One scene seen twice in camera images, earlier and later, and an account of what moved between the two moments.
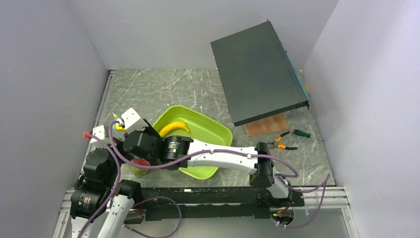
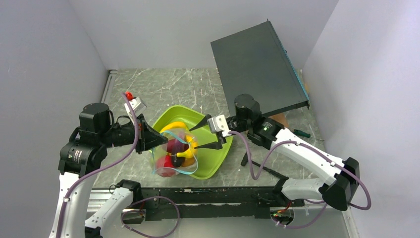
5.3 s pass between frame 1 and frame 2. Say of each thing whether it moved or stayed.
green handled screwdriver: stayed
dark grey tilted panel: stayed
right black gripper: moved
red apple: moved
